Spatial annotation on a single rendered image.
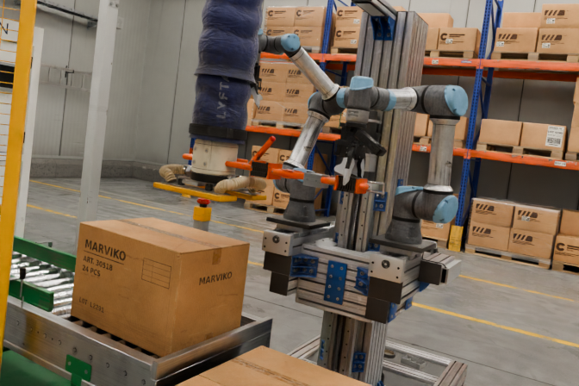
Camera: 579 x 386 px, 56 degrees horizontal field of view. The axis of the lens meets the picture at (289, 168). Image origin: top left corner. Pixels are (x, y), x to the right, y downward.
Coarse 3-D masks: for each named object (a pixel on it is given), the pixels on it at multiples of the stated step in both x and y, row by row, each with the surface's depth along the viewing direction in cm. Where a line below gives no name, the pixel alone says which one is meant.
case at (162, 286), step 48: (96, 240) 221; (144, 240) 206; (192, 240) 217; (240, 240) 229; (96, 288) 220; (144, 288) 204; (192, 288) 201; (240, 288) 226; (144, 336) 204; (192, 336) 205
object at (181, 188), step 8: (160, 184) 208; (168, 184) 207; (176, 184) 206; (184, 184) 208; (208, 184) 200; (184, 192) 201; (192, 192) 199; (200, 192) 197; (208, 192) 197; (216, 200) 192; (224, 200) 194; (232, 200) 197
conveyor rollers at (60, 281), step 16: (16, 256) 312; (16, 272) 283; (32, 272) 282; (48, 272) 289; (64, 272) 289; (48, 288) 261; (64, 288) 267; (64, 304) 246; (80, 320) 225; (112, 336) 214; (144, 352) 204
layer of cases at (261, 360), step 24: (240, 360) 206; (264, 360) 208; (288, 360) 211; (192, 384) 181; (216, 384) 184; (240, 384) 186; (264, 384) 188; (288, 384) 190; (312, 384) 193; (336, 384) 195; (360, 384) 197
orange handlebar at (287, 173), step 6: (186, 156) 216; (228, 162) 205; (234, 162) 204; (240, 162) 207; (246, 162) 235; (240, 168) 202; (246, 168) 200; (276, 174) 193; (282, 174) 191; (288, 174) 190; (294, 174) 189; (300, 174) 188; (324, 180) 182; (330, 180) 181; (360, 186) 175; (366, 186) 176
